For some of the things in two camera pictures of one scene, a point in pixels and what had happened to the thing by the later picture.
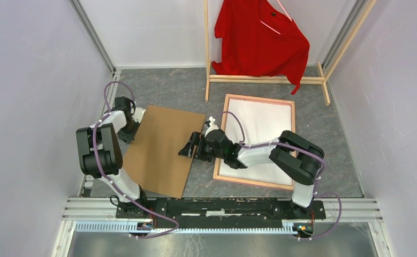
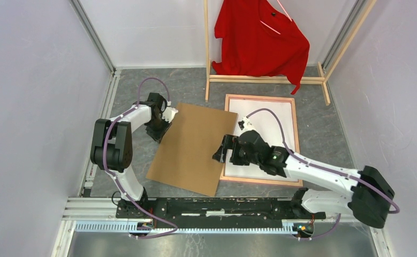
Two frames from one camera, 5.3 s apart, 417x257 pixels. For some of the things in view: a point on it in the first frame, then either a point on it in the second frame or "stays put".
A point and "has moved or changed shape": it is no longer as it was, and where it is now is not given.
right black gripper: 197,139 → 229,142
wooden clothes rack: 321,79 stays put
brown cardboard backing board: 152,160 has moved or changed shape
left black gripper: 128,138 → 157,136
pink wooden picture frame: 216,175 has moved or changed shape
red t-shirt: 259,40 stays put
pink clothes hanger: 285,12 stays put
